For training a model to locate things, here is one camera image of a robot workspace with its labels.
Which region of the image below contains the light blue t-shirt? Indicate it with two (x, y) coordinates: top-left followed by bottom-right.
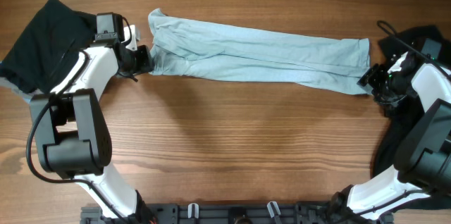
(148, 9), (370, 95)

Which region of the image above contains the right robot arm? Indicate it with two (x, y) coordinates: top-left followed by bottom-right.
(325, 46), (450, 223)

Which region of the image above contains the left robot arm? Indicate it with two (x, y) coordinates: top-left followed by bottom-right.
(25, 13), (158, 223)

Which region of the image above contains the black garment right pile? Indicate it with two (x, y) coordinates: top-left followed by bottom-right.
(371, 25), (451, 211)

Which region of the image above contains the folded black garment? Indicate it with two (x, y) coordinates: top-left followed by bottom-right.
(1, 0), (97, 94)

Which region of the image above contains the folded grey garment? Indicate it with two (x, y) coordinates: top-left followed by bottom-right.
(0, 77), (42, 103)

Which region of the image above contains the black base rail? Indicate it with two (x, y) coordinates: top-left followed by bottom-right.
(80, 201), (394, 224)

